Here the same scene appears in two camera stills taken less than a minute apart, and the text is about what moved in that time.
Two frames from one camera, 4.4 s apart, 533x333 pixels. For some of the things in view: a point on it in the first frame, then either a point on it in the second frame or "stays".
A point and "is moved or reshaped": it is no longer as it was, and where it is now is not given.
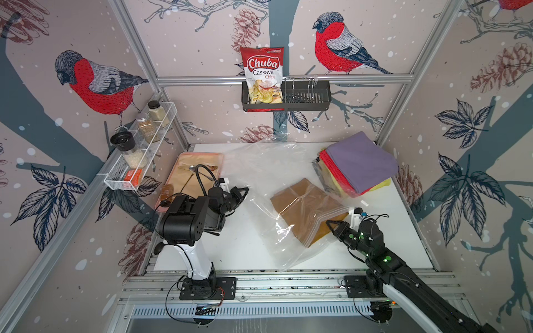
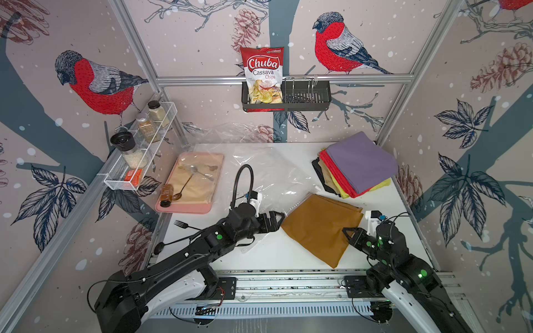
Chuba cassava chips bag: [264, 73] stays
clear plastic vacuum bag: [290, 204] -> [242, 161]
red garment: [342, 180] stays
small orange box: [134, 176] stays
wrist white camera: [355, 216] -> [373, 217]
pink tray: [191, 173] stays
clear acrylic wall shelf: [128, 161] stays
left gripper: [234, 193] -> [274, 225]
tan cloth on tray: [193, 175] stays
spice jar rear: [157, 113] stays
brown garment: [306, 209] is moved or reshaped
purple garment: [363, 161] stays
